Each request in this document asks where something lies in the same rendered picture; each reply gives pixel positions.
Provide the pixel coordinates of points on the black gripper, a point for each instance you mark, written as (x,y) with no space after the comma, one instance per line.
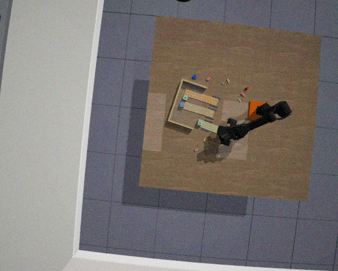
(232,123)

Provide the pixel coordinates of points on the pale yellow strip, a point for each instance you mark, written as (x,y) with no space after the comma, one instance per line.
(209,126)

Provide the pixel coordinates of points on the orange dotted flat strip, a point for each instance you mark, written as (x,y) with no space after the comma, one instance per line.
(210,100)

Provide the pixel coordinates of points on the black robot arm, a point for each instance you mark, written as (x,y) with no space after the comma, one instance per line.
(268,115)

